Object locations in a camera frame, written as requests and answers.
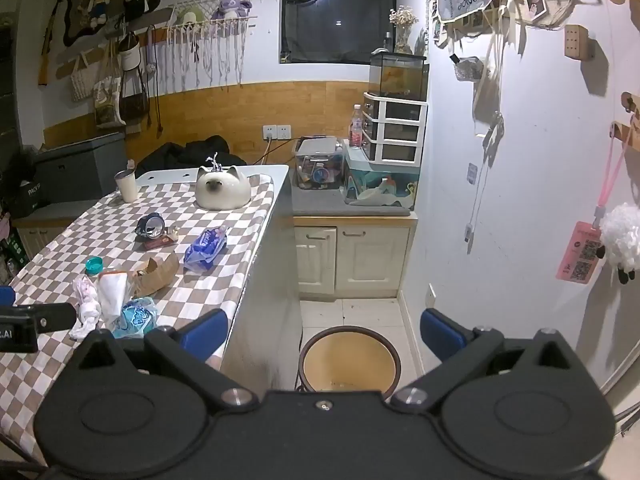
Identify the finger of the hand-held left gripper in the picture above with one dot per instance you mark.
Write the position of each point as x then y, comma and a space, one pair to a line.
50, 315

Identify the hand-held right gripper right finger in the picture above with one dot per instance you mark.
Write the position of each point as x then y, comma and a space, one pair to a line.
441, 334

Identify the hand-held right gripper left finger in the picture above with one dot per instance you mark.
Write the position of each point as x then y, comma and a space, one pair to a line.
205, 334

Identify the white paper packet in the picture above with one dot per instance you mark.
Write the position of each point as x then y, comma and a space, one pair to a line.
112, 295

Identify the teal bottle cap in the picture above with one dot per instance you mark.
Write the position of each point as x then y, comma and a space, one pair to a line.
94, 265

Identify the light blue packet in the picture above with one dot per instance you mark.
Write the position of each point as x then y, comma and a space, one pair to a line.
135, 316

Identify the brown cardboard piece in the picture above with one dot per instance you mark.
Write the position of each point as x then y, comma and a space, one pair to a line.
157, 277

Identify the brown rimmed trash bin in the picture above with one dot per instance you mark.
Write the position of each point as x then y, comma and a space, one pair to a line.
350, 360

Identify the brown shoulder bag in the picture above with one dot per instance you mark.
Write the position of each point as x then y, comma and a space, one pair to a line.
134, 105

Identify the green bottle crate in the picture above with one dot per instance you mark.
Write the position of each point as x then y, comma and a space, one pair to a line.
15, 255

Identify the cream low cabinet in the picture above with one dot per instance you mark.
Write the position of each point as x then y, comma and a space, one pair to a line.
35, 240

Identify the blue snack packet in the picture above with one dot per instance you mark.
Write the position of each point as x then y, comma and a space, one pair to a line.
205, 250

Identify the dark red small box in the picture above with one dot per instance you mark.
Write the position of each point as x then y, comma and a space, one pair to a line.
160, 244

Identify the black cardboard box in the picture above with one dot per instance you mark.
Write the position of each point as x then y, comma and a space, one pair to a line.
30, 197

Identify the white cat-shaped ceramic jar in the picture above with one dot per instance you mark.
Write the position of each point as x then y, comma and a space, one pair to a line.
222, 187

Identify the grey storage box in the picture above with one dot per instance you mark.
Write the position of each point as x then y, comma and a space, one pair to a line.
80, 170

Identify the white tumbler cup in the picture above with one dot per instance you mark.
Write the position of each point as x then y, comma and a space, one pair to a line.
127, 187

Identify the teal glass tank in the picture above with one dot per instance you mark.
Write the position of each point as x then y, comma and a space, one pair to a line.
380, 185

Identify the black jacket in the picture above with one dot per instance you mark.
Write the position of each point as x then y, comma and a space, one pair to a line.
170, 157

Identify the clear storage box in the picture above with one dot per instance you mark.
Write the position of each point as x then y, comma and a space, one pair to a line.
320, 170

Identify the white sheep plush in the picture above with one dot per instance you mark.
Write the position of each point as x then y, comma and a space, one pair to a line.
620, 240

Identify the white drawer organizer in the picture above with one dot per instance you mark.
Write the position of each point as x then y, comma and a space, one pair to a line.
395, 132

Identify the printed canvas tote bag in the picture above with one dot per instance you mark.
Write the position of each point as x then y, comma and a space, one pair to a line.
109, 102

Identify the pink drink bottle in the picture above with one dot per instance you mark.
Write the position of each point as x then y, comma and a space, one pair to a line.
356, 130

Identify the white mesh tote bag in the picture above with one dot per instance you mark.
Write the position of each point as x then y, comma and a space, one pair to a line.
82, 82

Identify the beige hanging cloth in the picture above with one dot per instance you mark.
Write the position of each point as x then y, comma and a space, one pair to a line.
482, 95

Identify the glass fish tank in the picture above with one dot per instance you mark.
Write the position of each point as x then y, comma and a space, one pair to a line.
400, 77

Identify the silver foil pouch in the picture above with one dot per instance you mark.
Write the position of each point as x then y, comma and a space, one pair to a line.
467, 69

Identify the black white bucket bag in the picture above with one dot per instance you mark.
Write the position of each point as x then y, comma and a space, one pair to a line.
130, 55

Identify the dried flower vase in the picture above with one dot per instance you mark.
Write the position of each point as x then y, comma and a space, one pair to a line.
402, 40

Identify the wooden coat rack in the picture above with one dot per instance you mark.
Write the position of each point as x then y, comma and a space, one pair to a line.
161, 32

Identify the blue white plush doll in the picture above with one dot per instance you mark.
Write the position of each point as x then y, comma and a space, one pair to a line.
99, 5

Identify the black small handbag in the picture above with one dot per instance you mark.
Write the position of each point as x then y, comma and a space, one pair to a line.
135, 7

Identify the green plush toy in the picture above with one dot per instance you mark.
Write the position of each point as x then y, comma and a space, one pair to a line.
189, 14

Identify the wooden peg block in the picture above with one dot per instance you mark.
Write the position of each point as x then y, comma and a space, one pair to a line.
575, 42

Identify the purple plush toy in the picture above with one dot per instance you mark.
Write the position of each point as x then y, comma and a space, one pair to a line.
230, 10

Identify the dark window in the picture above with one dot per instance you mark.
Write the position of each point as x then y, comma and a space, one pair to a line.
340, 10

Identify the white wall plate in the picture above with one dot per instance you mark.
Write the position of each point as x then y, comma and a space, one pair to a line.
431, 296

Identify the grey wall sticker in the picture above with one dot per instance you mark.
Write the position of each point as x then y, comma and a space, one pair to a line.
472, 172

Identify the white wall socket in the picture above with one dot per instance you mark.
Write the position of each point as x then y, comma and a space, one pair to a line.
276, 132

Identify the wooden wall shelf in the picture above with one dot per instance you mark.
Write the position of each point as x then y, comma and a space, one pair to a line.
627, 135

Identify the wooden wall hook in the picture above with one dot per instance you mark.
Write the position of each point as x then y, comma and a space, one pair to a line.
629, 101

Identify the macrame wall hammock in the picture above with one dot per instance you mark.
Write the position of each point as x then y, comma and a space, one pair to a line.
227, 27

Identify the black felt wall board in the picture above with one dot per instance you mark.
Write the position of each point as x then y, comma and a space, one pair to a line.
72, 5

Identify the wall photo collection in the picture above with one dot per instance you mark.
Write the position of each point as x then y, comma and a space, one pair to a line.
535, 0

